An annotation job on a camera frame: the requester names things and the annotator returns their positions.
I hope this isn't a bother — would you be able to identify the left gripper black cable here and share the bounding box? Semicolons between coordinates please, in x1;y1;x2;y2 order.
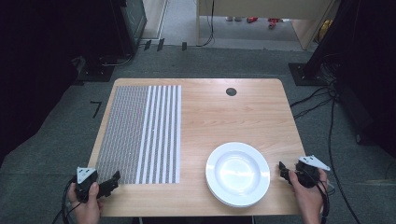
49;177;80;224

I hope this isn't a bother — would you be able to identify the light wooden desk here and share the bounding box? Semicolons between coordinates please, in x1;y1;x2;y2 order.
195;0;341;51

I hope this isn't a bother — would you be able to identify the person's right hand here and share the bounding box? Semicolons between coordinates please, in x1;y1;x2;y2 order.
287;167;330;224

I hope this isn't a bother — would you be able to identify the black stand base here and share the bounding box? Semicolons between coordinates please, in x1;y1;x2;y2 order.
287;62;329;87
75;55;117;83

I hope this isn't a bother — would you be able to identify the white plate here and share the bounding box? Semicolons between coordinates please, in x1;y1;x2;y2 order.
205;141;271;208

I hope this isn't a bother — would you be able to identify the yellow object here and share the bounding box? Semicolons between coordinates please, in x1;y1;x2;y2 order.
317;19;334;44

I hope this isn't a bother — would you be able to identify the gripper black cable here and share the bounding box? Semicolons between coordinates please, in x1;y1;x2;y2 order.
49;177;80;224
311;174;332;224

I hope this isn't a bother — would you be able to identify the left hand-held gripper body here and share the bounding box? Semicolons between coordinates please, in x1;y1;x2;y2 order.
74;166;104;203

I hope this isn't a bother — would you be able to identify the grey striped placemat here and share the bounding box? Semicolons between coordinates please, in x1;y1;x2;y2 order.
94;85;183;185

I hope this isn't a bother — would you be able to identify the person's left hand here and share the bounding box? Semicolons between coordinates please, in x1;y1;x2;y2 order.
67;181;105;224

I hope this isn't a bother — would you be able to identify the long black floor cable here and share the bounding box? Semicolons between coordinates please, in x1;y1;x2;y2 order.
327;90;362;224

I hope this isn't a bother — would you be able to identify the black hanging cable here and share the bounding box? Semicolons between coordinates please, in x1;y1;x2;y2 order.
195;0;217;49

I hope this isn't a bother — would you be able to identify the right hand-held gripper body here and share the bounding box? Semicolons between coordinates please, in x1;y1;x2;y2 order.
294;155;332;189

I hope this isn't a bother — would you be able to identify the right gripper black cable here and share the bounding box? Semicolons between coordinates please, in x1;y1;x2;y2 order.
311;174;332;224

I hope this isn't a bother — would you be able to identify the dark glass cabinet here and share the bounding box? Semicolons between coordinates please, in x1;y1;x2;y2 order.
119;0;148;58

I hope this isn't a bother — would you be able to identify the dark curtain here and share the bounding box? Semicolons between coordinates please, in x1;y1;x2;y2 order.
306;0;396;158
0;0;126;166

